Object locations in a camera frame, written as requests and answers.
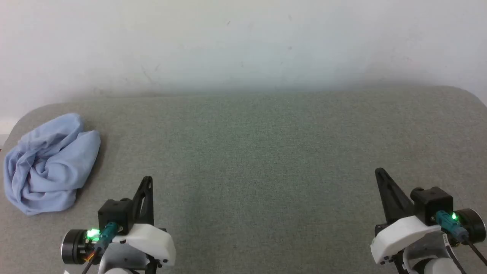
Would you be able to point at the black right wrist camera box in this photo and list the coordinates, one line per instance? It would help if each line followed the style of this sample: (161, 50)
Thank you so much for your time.
(432, 201)

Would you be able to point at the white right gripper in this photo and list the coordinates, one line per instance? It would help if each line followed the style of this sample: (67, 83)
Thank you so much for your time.
(399, 236)

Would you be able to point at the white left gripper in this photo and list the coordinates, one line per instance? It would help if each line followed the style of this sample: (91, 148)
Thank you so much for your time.
(152, 241)

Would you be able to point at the light blue polo shirt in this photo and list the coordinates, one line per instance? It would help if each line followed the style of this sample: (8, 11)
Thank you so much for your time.
(49, 167)

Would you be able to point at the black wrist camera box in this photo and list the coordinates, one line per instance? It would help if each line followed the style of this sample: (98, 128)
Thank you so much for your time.
(114, 213)
(432, 201)

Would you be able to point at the grey fabric sofa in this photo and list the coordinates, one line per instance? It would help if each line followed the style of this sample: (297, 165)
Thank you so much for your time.
(243, 171)

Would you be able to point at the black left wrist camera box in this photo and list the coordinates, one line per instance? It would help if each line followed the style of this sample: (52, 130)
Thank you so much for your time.
(114, 213)

